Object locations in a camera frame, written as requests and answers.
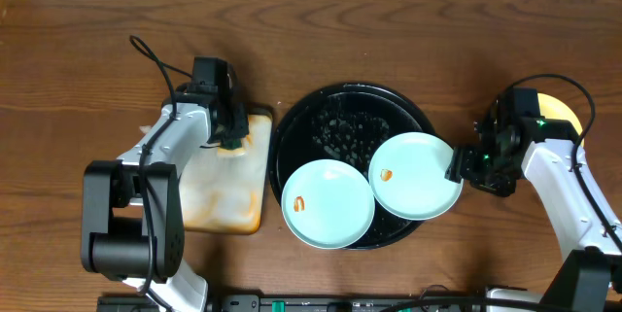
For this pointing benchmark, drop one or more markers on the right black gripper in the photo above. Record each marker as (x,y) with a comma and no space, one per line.
(466,166)

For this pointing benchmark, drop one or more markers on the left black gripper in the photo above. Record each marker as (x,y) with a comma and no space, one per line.
(235,127)

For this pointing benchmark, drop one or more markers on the green yellow sponge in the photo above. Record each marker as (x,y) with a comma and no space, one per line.
(231,148)

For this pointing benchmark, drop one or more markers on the light blue plate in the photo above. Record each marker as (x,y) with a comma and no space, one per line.
(407,176)
(328,204)

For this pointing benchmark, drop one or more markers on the yellow plate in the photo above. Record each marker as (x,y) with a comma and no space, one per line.
(552,108)

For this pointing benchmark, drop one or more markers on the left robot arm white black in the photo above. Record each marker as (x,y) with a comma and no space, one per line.
(132,222)

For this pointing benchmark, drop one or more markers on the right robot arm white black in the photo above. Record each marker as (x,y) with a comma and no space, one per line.
(517,141)

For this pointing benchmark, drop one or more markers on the rectangular soapy water tray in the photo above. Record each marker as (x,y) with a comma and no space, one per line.
(222,191)

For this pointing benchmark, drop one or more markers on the round black serving tray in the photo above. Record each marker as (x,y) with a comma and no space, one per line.
(345,122)

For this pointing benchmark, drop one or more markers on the light blue plate front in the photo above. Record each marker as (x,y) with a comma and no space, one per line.
(328,204)

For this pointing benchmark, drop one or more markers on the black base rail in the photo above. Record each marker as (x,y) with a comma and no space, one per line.
(255,303)

